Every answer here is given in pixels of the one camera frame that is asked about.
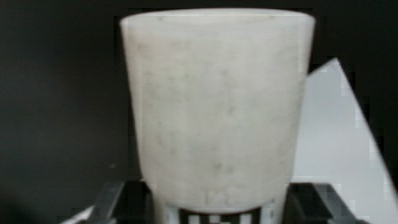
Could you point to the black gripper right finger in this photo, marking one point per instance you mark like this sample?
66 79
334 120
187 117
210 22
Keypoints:
315 206

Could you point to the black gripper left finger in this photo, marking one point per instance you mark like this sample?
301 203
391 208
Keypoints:
98 213

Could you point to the white cylindrical table leg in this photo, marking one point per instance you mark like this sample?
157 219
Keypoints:
217 66

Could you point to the white marker sheet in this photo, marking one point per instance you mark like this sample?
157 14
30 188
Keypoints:
338 158

